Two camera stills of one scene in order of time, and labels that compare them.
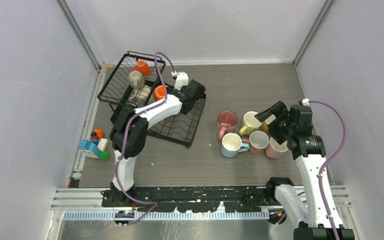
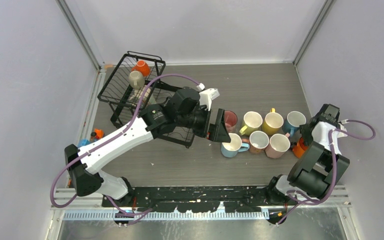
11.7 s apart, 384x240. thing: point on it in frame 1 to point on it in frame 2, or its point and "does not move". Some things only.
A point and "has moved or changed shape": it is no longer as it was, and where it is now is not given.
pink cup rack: (276, 150) does not move
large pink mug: (226, 123) does not move
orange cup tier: (159, 92) has moved or changed shape
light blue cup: (231, 144) does not move
